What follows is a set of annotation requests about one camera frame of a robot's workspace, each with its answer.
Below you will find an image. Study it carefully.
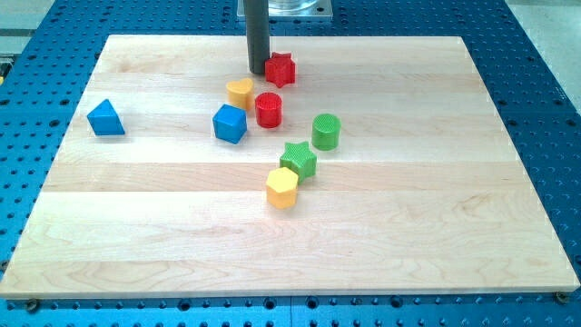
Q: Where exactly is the blue cube block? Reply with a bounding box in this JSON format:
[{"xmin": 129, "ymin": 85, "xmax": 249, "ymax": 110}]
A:
[{"xmin": 212, "ymin": 104, "xmax": 247, "ymax": 144}]

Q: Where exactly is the blue triangle block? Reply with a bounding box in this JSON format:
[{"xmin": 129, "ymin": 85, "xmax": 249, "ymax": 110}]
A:
[{"xmin": 86, "ymin": 99, "xmax": 125, "ymax": 136}]

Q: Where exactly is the green star block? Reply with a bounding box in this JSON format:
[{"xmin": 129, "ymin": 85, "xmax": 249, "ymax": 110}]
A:
[{"xmin": 280, "ymin": 142, "xmax": 317, "ymax": 183}]

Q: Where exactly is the yellow hexagon block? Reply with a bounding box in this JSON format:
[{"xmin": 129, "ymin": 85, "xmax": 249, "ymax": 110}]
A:
[{"xmin": 266, "ymin": 167, "xmax": 299, "ymax": 209}]

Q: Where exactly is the green cylinder block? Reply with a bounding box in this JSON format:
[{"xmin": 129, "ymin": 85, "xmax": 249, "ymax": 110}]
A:
[{"xmin": 311, "ymin": 114, "xmax": 341, "ymax": 151}]

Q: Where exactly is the red cylinder block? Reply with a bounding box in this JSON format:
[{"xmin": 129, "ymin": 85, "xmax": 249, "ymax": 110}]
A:
[{"xmin": 255, "ymin": 92, "xmax": 282, "ymax": 128}]

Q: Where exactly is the light wooden board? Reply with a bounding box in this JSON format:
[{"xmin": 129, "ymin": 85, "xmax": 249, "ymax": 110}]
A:
[{"xmin": 1, "ymin": 35, "xmax": 579, "ymax": 299}]

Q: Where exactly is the yellow heart block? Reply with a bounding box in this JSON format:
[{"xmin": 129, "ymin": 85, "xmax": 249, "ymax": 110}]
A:
[{"xmin": 226, "ymin": 78, "xmax": 254, "ymax": 111}]

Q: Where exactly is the red star block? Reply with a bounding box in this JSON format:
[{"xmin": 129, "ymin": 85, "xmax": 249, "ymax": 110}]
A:
[{"xmin": 264, "ymin": 52, "xmax": 296, "ymax": 88}]

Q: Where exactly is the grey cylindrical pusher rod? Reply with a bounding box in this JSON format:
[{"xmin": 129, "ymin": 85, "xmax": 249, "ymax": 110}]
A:
[{"xmin": 243, "ymin": 0, "xmax": 270, "ymax": 75}]

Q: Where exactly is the clear acrylic robot base mount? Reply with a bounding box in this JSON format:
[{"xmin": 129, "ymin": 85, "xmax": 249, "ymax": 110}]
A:
[{"xmin": 236, "ymin": 0, "xmax": 334, "ymax": 23}]

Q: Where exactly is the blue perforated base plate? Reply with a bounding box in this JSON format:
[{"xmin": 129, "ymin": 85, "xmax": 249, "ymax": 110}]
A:
[{"xmin": 1, "ymin": 1, "xmax": 580, "ymax": 326}]

